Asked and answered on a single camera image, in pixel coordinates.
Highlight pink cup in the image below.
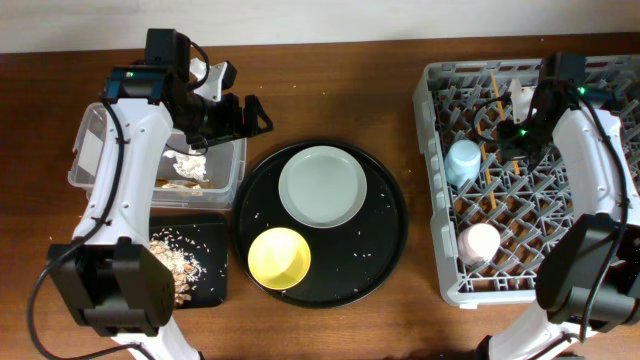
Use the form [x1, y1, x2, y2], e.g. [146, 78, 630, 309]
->
[457, 223, 500, 265]

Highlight clear plastic waste bin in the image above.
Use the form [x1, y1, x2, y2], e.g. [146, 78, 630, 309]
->
[67, 103, 247, 211]

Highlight grey dishwasher rack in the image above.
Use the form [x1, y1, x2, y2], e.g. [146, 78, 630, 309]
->
[412, 54, 640, 309]

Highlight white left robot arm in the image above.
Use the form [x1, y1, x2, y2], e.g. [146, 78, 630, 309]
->
[42, 61, 273, 359]

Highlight grey round plate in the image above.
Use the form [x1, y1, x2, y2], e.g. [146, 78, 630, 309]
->
[278, 145, 368, 229]

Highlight food scraps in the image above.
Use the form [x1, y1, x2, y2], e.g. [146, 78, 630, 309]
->
[150, 228, 207, 308]

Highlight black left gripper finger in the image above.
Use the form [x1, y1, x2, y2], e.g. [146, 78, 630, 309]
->
[243, 95, 273, 135]
[187, 133, 243, 149]

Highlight blue cup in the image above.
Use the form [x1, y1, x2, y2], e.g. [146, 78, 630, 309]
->
[444, 139, 481, 187]

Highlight black rectangular tray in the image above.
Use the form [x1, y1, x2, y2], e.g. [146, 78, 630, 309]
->
[149, 213, 229, 309]

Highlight yellow bowl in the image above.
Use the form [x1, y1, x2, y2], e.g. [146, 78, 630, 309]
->
[247, 227, 311, 290]

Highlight white napkin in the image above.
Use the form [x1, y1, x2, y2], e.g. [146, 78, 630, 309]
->
[163, 150, 207, 183]

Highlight round black serving tray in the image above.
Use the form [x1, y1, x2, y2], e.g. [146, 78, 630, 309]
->
[231, 139, 409, 308]

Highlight gold brown foil wrapper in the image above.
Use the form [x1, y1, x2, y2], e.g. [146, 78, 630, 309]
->
[155, 179, 214, 189]

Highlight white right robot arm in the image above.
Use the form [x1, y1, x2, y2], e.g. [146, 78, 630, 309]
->
[474, 80, 639, 359]

